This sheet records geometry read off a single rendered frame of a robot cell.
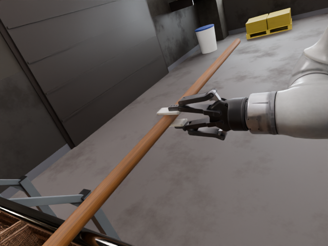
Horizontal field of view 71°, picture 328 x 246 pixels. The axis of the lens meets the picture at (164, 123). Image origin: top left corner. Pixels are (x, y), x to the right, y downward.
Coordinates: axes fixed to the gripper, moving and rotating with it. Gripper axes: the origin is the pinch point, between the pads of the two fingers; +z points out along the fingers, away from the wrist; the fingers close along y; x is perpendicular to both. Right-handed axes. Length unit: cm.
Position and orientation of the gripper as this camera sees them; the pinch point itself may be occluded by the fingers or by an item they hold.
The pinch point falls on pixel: (172, 116)
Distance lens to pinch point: 62.6
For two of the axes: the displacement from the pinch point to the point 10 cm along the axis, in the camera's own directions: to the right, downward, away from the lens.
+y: 3.1, 8.5, 4.3
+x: 4.7, -5.3, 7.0
